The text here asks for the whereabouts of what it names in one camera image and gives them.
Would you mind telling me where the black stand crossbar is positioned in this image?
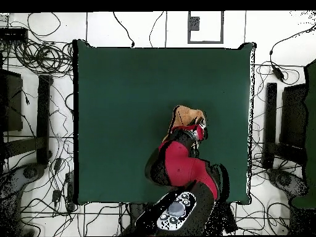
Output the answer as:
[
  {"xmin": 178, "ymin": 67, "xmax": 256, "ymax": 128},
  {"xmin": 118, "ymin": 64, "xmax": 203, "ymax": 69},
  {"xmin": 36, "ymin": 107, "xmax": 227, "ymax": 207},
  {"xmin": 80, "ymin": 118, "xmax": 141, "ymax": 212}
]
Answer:
[
  {"xmin": 265, "ymin": 141, "xmax": 308, "ymax": 165},
  {"xmin": 2, "ymin": 136, "xmax": 40, "ymax": 159}
]

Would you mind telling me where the coiled black cable bundle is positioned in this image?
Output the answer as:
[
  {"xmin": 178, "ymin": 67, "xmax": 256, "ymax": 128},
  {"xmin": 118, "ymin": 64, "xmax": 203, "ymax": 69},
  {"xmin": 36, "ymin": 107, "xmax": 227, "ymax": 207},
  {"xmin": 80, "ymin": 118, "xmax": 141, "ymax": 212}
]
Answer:
[{"xmin": 14, "ymin": 40, "xmax": 75, "ymax": 75}]

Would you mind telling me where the black power adapter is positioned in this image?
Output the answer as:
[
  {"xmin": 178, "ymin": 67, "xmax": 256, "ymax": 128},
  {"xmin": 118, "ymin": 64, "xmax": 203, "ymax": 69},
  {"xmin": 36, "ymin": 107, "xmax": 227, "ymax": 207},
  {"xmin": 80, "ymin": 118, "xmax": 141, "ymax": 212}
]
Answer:
[{"xmin": 271, "ymin": 64, "xmax": 285, "ymax": 83}]

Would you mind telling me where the small black adapter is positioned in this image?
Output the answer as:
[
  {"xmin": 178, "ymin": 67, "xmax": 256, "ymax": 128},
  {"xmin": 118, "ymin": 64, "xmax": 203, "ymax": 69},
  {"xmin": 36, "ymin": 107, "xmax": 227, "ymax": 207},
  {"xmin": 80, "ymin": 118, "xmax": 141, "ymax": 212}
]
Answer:
[
  {"xmin": 51, "ymin": 189, "xmax": 62, "ymax": 204},
  {"xmin": 53, "ymin": 157, "xmax": 63, "ymax": 172}
]

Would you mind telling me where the small gray floor plate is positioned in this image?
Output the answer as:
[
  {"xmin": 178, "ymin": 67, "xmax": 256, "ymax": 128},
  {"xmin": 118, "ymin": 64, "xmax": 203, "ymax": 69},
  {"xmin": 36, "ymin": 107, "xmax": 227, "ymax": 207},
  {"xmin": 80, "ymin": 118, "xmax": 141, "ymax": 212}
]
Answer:
[{"xmin": 189, "ymin": 16, "xmax": 201, "ymax": 31}]

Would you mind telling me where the long black stand bar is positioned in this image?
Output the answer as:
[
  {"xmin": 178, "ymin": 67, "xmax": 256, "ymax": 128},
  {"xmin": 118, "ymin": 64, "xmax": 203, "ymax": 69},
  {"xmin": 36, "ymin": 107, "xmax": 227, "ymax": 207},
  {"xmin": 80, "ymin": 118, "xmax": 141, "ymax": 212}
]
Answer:
[
  {"xmin": 262, "ymin": 82, "xmax": 278, "ymax": 170},
  {"xmin": 36, "ymin": 74, "xmax": 54, "ymax": 165}
]

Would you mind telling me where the gray floor frame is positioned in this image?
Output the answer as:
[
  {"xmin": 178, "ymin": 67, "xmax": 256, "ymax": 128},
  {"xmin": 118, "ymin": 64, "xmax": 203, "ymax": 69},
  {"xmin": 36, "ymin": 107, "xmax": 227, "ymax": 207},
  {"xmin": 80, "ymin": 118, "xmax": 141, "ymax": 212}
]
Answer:
[{"xmin": 187, "ymin": 10, "xmax": 225, "ymax": 44}]

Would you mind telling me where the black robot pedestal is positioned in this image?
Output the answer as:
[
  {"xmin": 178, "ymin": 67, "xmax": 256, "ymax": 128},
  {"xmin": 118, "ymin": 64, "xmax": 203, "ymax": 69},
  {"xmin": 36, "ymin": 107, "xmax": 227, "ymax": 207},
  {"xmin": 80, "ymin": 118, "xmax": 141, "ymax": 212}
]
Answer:
[{"xmin": 128, "ymin": 202, "xmax": 161, "ymax": 228}]

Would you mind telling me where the large black box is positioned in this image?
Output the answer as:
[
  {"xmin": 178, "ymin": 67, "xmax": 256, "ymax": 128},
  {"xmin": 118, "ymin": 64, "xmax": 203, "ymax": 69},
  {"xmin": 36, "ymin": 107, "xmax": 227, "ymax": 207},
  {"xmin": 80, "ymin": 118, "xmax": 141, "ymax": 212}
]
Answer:
[
  {"xmin": 279, "ymin": 83, "xmax": 309, "ymax": 150},
  {"xmin": 0, "ymin": 69, "xmax": 23, "ymax": 132}
]

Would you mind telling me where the dark green table cloth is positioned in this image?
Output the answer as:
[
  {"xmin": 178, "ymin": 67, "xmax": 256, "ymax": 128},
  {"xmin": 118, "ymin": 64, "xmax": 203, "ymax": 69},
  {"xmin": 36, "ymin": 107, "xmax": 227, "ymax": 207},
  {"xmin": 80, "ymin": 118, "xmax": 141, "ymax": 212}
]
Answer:
[{"xmin": 72, "ymin": 39, "xmax": 256, "ymax": 206}]

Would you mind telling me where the black cable with plug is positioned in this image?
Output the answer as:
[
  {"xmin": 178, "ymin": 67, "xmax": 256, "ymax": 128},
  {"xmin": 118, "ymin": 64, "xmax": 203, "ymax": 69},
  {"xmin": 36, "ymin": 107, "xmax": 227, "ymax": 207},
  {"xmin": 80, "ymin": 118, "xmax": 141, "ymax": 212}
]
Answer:
[{"xmin": 112, "ymin": 11, "xmax": 136, "ymax": 48}]

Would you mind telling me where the tan terry towel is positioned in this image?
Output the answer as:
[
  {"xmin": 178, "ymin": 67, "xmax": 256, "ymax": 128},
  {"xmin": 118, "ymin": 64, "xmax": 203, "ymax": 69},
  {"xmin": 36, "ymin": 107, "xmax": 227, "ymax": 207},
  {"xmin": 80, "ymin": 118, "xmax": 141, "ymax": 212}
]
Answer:
[{"xmin": 168, "ymin": 104, "xmax": 207, "ymax": 135}]

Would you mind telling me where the flat black device box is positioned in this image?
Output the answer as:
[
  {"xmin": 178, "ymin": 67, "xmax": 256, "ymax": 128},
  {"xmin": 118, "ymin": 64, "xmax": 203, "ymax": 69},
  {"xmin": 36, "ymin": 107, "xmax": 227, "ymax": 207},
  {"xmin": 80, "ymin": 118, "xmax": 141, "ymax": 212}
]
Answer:
[{"xmin": 0, "ymin": 27, "xmax": 28, "ymax": 43}]

